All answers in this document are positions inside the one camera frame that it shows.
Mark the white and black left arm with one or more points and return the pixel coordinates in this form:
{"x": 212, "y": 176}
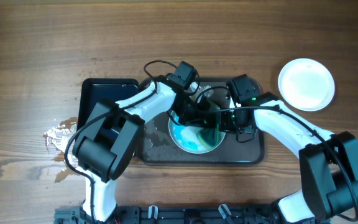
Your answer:
{"x": 128, "y": 118}

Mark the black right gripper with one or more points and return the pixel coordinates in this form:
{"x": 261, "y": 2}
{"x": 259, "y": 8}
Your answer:
{"x": 224, "y": 123}

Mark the green and yellow sponge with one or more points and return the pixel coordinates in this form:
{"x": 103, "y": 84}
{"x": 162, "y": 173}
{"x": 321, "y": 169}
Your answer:
{"x": 209, "y": 138}

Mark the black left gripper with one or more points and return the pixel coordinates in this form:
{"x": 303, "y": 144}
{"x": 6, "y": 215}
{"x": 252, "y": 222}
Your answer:
{"x": 199, "y": 119}

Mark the small black water tray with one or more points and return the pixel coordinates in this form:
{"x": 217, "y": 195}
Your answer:
{"x": 93, "y": 91}

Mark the large brown serving tray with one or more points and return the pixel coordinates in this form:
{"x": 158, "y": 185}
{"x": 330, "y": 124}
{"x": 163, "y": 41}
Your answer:
{"x": 158, "y": 149}

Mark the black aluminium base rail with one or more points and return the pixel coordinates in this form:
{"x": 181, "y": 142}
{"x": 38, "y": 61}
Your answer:
{"x": 248, "y": 214}

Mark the white plate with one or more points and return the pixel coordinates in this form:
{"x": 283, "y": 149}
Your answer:
{"x": 306, "y": 84}
{"x": 185, "y": 136}

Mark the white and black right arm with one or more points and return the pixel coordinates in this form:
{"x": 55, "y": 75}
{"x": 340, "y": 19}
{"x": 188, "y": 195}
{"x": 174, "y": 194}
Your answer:
{"x": 328, "y": 161}

